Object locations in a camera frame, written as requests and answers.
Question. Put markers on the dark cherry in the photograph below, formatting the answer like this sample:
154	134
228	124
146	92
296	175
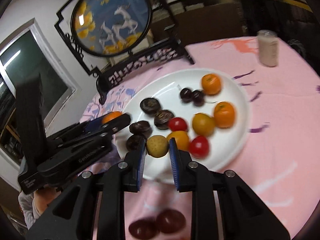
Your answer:
186	95
198	98

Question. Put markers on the white framed window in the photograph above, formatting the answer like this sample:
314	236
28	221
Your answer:
27	56

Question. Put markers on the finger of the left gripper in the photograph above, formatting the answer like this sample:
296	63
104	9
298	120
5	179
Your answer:
117	124
94	125

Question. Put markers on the pink beverage can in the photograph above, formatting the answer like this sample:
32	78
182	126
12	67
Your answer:
268	47

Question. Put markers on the black chair back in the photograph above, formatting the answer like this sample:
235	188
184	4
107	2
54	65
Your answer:
291	23

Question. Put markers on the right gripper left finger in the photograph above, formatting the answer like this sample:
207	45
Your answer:
136	161

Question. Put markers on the person's left hand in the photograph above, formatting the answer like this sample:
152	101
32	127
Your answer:
43	197

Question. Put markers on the dark cherry right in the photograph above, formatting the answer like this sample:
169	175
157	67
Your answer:
198	98

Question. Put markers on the dark water chestnut bottom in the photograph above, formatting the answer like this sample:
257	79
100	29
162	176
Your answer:
133	141

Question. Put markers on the small red tomato upper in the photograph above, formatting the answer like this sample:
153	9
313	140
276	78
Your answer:
177	124

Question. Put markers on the yellow plum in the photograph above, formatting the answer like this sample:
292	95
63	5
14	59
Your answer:
203	124

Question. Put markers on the dark red plum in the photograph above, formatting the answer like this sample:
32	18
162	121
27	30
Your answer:
144	228
170	221

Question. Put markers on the dark water chestnut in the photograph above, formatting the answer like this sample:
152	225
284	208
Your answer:
150	106
141	128
162	119
133	141

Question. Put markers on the pink printed tablecloth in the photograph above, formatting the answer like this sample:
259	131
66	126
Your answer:
280	160

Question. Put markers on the yellow longan fruit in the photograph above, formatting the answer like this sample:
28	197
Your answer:
157	146

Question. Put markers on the white oval plate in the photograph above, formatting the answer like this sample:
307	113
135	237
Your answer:
225	143

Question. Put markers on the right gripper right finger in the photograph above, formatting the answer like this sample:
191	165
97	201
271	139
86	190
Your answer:
183	168

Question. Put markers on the red cherry tomato lower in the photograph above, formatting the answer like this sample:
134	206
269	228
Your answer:
199	147

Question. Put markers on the mandarin orange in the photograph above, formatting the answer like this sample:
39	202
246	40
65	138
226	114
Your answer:
224	115
110	116
211	84

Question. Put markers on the orange cherry tomato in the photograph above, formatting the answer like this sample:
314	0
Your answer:
181	138

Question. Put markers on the round deer embroidery screen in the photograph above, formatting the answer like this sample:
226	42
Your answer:
102	35

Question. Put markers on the wooden shelf with boxes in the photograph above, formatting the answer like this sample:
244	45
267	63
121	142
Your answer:
215	18

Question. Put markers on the dark water chestnut top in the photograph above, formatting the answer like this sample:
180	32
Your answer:
150	106

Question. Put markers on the dark cherry left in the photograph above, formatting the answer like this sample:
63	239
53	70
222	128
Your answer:
186	95

